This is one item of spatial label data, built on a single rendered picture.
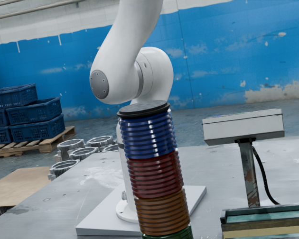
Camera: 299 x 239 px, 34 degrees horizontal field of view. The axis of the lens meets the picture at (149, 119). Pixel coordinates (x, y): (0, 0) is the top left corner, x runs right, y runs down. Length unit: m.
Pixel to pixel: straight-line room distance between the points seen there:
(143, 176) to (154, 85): 0.71
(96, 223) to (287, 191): 0.51
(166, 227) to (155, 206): 0.03
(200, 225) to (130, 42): 0.47
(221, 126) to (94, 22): 6.18
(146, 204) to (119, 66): 0.63
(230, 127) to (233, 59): 5.49
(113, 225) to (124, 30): 0.49
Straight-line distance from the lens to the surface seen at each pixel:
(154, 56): 1.23
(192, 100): 6.77
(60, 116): 6.24
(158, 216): 0.54
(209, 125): 1.06
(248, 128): 1.05
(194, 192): 1.39
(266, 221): 0.93
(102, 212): 1.36
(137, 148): 0.52
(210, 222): 1.23
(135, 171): 0.53
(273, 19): 6.39
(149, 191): 0.53
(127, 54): 1.13
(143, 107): 0.53
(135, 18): 1.12
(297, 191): 1.36
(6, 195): 3.39
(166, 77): 1.24
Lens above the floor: 1.31
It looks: 11 degrees down
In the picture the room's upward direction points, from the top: 11 degrees counter-clockwise
